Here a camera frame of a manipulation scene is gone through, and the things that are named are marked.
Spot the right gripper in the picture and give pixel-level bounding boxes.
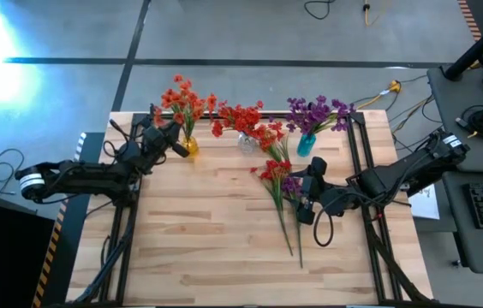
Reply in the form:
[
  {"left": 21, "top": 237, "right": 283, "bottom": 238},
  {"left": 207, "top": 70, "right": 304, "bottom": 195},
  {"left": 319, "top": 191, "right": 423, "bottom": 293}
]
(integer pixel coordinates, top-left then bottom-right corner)
[{"left": 295, "top": 156, "right": 332, "bottom": 226}]

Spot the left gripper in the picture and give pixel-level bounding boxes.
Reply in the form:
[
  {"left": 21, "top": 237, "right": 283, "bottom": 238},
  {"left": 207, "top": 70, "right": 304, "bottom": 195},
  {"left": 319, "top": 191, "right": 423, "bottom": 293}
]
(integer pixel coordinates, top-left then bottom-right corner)
[{"left": 138, "top": 121, "right": 191, "bottom": 166}]

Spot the purple artificial flower bunch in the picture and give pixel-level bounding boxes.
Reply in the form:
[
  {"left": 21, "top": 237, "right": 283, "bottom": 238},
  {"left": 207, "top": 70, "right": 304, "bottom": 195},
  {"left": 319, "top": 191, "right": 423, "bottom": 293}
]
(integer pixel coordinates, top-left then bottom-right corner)
[
  {"left": 285, "top": 94, "right": 357, "bottom": 138},
  {"left": 281, "top": 175, "right": 307, "bottom": 270}
]

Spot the orange artificial flower bunch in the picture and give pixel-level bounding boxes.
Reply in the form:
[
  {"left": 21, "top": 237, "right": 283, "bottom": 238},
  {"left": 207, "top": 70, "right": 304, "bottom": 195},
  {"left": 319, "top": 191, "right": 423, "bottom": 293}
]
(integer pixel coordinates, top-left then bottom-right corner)
[
  {"left": 181, "top": 92, "right": 218, "bottom": 145},
  {"left": 154, "top": 74, "right": 195, "bottom": 145}
]

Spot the yellow glass vase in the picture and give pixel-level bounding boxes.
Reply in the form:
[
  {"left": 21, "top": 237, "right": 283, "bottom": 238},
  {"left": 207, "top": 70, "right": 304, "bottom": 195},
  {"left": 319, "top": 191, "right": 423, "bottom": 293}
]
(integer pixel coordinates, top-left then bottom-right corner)
[{"left": 180, "top": 135, "right": 200, "bottom": 157}]

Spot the teal glass vase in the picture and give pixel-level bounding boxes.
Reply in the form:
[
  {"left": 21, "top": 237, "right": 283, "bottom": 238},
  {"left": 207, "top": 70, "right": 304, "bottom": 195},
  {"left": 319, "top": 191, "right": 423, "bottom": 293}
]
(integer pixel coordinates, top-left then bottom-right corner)
[{"left": 295, "top": 132, "right": 318, "bottom": 158}]

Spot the clear glass vase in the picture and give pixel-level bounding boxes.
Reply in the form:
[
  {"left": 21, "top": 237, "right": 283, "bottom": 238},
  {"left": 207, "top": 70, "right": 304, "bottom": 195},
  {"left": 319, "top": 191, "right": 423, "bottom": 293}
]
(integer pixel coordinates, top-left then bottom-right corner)
[{"left": 236, "top": 130, "right": 259, "bottom": 155}]

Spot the white paper sheet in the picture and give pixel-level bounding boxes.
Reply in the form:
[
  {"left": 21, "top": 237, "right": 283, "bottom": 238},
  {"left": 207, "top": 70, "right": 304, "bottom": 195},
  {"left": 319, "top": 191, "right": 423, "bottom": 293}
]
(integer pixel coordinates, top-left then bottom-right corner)
[{"left": 408, "top": 183, "right": 441, "bottom": 222}]

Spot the yellow power plug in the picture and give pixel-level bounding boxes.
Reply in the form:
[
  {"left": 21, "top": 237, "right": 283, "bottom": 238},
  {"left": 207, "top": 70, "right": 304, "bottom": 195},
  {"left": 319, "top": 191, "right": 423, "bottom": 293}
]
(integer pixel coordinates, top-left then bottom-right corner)
[{"left": 367, "top": 79, "right": 403, "bottom": 106}]

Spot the black mat with hazard stripe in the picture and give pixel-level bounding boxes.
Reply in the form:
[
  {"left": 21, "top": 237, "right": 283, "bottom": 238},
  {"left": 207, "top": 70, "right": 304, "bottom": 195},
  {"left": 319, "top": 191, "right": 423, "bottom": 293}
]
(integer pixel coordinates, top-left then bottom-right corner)
[{"left": 31, "top": 132, "right": 105, "bottom": 308}]

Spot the grey desk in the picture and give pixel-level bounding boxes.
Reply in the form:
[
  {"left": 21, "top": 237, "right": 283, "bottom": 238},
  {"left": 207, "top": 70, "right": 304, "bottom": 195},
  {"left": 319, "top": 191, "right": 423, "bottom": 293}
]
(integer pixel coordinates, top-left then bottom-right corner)
[{"left": 412, "top": 66, "right": 483, "bottom": 275}]

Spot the large black box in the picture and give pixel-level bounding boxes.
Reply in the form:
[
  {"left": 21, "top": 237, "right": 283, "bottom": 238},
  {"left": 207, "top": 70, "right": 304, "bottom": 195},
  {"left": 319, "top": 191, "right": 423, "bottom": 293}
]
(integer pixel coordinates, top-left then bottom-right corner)
[{"left": 0, "top": 186, "right": 57, "bottom": 308}]

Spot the black pole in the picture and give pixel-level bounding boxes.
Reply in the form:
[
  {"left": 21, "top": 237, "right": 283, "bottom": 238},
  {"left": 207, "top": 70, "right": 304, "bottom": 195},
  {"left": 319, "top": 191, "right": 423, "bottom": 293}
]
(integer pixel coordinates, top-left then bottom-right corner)
[{"left": 442, "top": 6, "right": 483, "bottom": 82}]

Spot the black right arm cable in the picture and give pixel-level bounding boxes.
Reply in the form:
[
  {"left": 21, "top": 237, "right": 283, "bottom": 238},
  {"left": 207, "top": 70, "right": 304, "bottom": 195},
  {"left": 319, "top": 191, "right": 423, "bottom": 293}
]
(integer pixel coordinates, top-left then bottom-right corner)
[{"left": 312, "top": 204, "right": 336, "bottom": 248}]

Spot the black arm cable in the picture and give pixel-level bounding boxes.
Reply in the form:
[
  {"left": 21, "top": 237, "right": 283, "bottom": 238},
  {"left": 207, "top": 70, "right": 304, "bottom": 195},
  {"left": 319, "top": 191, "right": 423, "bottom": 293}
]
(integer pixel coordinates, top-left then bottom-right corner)
[
  {"left": 102, "top": 118, "right": 140, "bottom": 166},
  {"left": 312, "top": 204, "right": 336, "bottom": 248}
]

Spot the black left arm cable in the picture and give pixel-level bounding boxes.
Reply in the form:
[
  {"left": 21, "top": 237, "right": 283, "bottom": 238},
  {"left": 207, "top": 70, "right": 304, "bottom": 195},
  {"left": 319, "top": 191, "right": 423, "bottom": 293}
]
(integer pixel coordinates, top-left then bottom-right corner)
[{"left": 102, "top": 118, "right": 140, "bottom": 166}]

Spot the black table frame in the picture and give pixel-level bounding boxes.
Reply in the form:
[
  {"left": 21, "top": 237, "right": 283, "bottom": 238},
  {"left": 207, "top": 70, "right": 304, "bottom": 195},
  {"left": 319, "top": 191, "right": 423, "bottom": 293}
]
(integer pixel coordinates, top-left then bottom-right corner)
[{"left": 66, "top": 104, "right": 433, "bottom": 308}]

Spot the bundle of floor cables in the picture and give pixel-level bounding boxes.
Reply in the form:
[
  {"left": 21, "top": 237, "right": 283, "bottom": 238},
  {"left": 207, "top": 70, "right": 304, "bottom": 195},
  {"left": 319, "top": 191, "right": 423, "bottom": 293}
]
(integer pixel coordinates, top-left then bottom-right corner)
[{"left": 389, "top": 74, "right": 444, "bottom": 151}]

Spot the black cable coil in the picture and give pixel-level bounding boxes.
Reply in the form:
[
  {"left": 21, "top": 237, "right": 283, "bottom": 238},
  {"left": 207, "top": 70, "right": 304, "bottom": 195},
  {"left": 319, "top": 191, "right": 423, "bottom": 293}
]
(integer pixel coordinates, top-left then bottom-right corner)
[{"left": 455, "top": 104, "right": 483, "bottom": 140}]

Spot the yellow floor cable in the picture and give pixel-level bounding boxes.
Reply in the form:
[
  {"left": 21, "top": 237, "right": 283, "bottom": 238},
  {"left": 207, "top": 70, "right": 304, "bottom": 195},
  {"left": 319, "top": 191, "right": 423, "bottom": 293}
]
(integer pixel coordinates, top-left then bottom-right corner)
[{"left": 361, "top": 0, "right": 382, "bottom": 27}]

